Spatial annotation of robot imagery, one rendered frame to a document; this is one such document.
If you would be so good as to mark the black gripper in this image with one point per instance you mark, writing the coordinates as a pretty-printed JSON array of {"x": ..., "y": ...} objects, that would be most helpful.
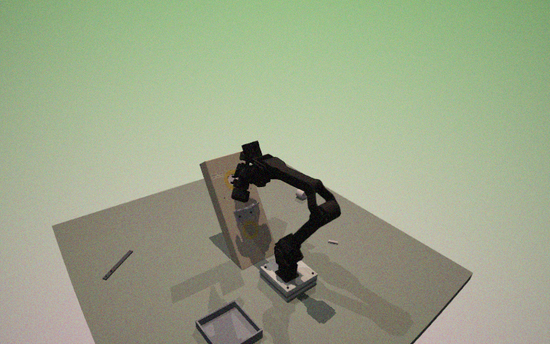
[{"x": 241, "y": 185}]

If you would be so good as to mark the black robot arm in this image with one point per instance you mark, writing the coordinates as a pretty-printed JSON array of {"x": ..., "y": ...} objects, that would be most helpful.
[{"x": 287, "y": 250}]

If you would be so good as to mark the dark grey flat bar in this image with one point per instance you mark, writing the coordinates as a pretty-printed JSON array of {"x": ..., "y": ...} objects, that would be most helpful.
[{"x": 118, "y": 264}]

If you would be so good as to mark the small white cylinder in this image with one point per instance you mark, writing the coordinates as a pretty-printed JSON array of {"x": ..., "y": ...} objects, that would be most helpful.
[{"x": 301, "y": 194}]

